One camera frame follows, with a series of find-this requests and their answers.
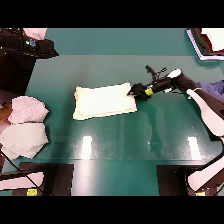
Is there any pink garment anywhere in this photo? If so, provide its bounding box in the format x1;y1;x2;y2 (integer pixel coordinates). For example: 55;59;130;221
22;27;49;41

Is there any cream garment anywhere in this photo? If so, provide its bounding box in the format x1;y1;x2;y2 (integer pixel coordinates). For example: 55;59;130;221
72;82;139;121

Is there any black cable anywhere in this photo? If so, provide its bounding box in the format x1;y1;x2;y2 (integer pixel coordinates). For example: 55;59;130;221
0;149;45;197

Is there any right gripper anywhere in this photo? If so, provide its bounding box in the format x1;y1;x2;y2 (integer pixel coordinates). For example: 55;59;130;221
128;83;155;100

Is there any purple garment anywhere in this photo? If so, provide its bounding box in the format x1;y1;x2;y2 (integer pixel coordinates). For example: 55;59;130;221
197;79;224;105

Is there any speckled grey garment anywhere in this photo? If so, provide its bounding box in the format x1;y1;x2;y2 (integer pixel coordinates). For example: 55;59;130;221
7;95;50;125

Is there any pale grey garment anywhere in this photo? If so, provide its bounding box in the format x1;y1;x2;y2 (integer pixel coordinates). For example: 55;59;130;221
0;122;50;160

